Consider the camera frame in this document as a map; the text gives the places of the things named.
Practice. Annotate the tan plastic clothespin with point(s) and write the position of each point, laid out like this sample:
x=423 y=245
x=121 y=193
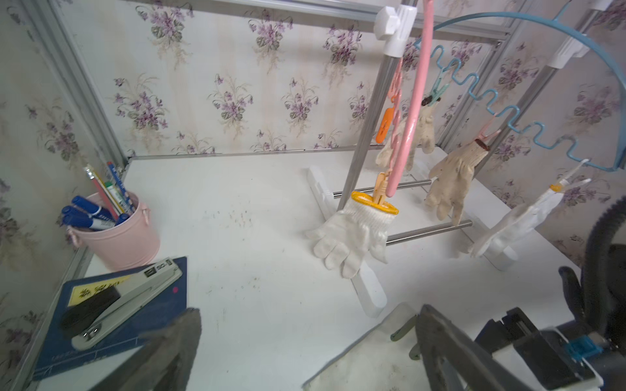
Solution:
x=379 y=192

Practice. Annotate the white plastic clothespin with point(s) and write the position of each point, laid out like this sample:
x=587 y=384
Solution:
x=570 y=176

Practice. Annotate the pink metal pen bucket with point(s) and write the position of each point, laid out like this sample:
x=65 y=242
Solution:
x=133 y=243

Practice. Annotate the blue wavy hanger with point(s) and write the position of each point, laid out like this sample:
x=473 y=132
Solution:
x=538 y=88

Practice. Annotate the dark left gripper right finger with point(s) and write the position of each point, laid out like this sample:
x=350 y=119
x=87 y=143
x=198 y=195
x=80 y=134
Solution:
x=449 y=355

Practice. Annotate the salmon plastic clothespin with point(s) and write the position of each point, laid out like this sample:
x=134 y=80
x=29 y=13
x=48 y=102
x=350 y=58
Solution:
x=394 y=93

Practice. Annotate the white glove yellow cuff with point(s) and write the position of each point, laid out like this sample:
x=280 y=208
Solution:
x=352 y=234
x=521 y=220

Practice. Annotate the blue pens in bucket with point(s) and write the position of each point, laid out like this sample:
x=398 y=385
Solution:
x=110 y=206

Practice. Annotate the grey white stapler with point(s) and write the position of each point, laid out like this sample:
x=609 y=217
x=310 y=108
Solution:
x=90 y=321

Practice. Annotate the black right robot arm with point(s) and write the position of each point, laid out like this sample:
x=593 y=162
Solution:
x=596 y=298

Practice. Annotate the pink plastic clothespin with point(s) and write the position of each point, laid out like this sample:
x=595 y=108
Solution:
x=486 y=134

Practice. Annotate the beige glove black cuff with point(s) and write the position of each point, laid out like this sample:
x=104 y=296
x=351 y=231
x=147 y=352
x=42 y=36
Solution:
x=451 y=179
x=424 y=138

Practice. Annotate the white steel drying rack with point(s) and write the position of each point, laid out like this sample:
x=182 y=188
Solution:
x=392 y=26

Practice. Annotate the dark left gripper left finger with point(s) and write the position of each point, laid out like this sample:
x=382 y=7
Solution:
x=164 y=362

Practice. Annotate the orange plastic clothespin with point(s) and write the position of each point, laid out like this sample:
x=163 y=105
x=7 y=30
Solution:
x=385 y=124

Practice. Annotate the mint green clothespin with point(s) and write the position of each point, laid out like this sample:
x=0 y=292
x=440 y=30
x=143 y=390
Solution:
x=442 y=82

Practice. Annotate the pink wavy hanger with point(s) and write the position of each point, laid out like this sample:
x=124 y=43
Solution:
x=403 y=145

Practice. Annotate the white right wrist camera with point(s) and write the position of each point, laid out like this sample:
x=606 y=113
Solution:
x=542 y=359

